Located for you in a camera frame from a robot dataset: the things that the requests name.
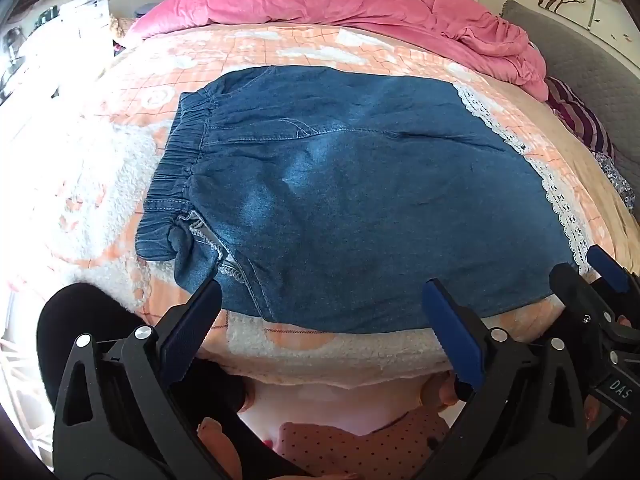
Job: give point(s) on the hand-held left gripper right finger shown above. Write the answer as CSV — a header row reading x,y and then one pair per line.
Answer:
x,y
452,325

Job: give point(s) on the person's right hand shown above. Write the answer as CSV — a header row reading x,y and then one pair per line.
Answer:
x,y
591,410

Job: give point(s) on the person's black trouser leg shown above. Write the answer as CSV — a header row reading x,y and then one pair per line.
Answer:
x,y
100,310

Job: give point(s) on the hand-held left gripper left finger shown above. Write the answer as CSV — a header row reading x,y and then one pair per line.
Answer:
x,y
192,320

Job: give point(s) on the blue denim pants lace hem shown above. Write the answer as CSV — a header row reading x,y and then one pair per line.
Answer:
x,y
350,185

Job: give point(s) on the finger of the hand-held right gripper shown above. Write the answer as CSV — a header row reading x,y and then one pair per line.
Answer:
x,y
607,265
575,290

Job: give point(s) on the pale pink bed sheet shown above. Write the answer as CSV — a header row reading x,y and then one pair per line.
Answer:
x,y
325,400

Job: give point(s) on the purple striped pillow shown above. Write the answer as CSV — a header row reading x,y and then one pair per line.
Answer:
x,y
580,115

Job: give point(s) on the white cluttered desk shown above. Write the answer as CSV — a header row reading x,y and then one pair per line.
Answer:
x,y
65,40

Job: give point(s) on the pink duvet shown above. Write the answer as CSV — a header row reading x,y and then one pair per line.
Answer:
x,y
300,2

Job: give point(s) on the orange white fleece blanket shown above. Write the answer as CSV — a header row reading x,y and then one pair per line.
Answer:
x,y
100,170

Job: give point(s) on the floral cloth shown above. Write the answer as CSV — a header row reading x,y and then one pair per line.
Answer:
x,y
615,175

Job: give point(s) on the person's pink dotted clothing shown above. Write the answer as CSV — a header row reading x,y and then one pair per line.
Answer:
x,y
350,445

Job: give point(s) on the grey padded headboard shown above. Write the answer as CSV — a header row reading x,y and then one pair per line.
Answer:
x,y
590,75

